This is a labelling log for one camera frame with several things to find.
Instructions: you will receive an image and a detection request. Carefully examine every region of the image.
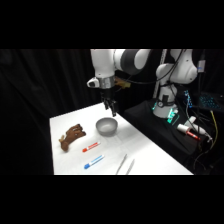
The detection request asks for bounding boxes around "yellow cable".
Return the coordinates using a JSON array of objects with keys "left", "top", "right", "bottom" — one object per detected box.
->
[{"left": 209, "top": 109, "right": 220, "bottom": 143}]

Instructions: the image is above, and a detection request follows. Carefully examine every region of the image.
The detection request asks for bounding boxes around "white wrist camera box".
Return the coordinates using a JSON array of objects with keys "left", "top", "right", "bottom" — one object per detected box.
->
[{"left": 86, "top": 77, "right": 101, "bottom": 89}]

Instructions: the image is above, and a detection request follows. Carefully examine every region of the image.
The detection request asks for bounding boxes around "grey metal bowl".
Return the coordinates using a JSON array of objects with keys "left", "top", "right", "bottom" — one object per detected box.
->
[{"left": 95, "top": 117, "right": 119, "bottom": 137}]

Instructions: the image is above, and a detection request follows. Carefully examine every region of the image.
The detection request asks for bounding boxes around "brown plush toy animal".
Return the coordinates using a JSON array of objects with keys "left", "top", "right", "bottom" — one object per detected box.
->
[{"left": 58, "top": 123, "right": 87, "bottom": 153}]

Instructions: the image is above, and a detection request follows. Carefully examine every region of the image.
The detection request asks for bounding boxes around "white cable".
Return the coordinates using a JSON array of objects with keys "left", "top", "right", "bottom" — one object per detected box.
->
[{"left": 188, "top": 115, "right": 213, "bottom": 140}]

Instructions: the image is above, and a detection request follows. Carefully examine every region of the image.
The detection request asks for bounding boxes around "tan cable wrap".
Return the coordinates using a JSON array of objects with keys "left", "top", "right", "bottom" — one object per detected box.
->
[{"left": 114, "top": 77, "right": 132, "bottom": 90}]

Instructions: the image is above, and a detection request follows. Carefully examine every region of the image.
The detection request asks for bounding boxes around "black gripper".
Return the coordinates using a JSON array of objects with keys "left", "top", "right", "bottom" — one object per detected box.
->
[{"left": 100, "top": 87, "right": 119, "bottom": 118}]

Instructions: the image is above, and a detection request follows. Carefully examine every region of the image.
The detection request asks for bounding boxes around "black robot stand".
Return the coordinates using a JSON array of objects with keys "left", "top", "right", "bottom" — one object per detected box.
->
[{"left": 123, "top": 98, "right": 214, "bottom": 165}]

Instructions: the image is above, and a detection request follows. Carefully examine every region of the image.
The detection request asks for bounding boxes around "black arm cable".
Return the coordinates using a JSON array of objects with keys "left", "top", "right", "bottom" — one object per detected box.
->
[{"left": 116, "top": 49, "right": 188, "bottom": 86}]

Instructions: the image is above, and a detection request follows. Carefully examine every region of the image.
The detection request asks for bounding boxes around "white marker with red cap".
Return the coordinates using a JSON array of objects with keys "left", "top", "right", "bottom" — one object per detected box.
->
[{"left": 176, "top": 123, "right": 202, "bottom": 141}]

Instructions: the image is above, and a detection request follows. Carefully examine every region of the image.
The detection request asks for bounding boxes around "green status light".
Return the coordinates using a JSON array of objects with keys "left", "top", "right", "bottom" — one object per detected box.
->
[{"left": 167, "top": 109, "right": 180, "bottom": 125}]

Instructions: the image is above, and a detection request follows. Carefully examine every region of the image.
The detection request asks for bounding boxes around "red and white pen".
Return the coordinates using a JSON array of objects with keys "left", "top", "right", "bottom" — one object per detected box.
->
[{"left": 81, "top": 141, "right": 102, "bottom": 154}]

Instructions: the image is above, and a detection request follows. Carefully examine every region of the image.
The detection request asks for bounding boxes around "blue and white pen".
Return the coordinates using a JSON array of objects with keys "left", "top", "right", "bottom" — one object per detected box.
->
[{"left": 83, "top": 154, "right": 106, "bottom": 170}]

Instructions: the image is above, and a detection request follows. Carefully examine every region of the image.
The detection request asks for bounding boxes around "blue lit device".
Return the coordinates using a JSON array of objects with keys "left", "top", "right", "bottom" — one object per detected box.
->
[{"left": 183, "top": 89, "right": 194, "bottom": 110}]

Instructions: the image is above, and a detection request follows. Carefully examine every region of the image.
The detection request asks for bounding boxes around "blue backlit keyboard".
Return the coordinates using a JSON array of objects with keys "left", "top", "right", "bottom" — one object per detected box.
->
[{"left": 198, "top": 93, "right": 223, "bottom": 111}]

